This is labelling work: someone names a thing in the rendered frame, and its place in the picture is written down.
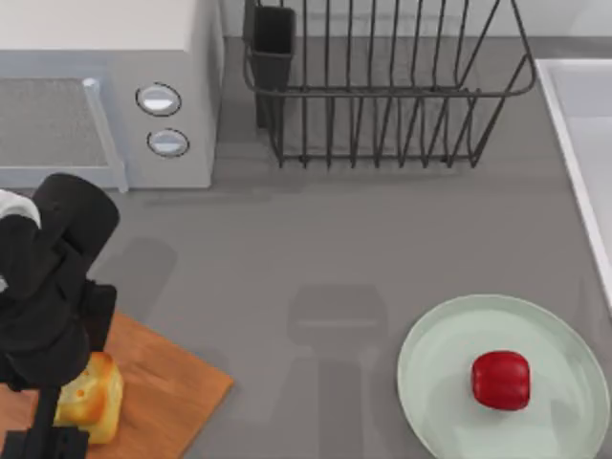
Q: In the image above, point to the yellow cheese block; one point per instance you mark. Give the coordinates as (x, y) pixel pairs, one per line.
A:
(98, 401)

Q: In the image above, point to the wooden cutting board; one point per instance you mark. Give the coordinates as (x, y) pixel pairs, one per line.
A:
(158, 382)

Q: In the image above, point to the microwave door with grey window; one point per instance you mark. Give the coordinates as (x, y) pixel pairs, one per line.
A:
(48, 119)

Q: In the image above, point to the round microwave knob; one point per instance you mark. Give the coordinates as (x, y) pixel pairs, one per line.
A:
(158, 99)
(168, 142)

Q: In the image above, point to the pale microwave oven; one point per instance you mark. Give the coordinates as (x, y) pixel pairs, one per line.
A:
(201, 119)

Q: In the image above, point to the dark cutlery holder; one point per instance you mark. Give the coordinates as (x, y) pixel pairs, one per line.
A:
(270, 38)

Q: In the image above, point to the pale green plate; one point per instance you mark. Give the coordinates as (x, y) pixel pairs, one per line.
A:
(440, 382)

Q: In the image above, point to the red bell pepper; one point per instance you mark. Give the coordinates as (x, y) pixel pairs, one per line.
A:
(501, 380)

